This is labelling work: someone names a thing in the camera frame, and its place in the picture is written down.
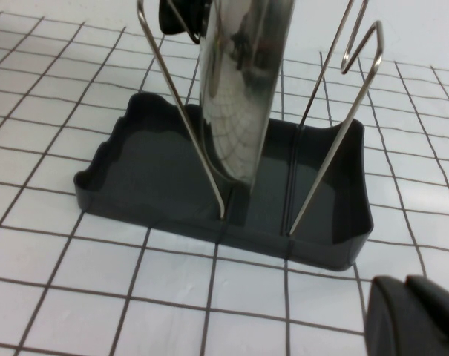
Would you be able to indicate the stainless steel pot lid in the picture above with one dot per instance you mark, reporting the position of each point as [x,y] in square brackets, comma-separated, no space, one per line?
[239,111]

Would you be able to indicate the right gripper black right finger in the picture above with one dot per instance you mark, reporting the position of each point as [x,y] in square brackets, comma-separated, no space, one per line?
[428,326]

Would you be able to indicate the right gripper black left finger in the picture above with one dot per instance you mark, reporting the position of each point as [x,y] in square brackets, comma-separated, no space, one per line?
[380,308]

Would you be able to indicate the white grid-patterned tablecloth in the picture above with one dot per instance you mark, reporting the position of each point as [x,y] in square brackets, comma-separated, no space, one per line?
[98,296]

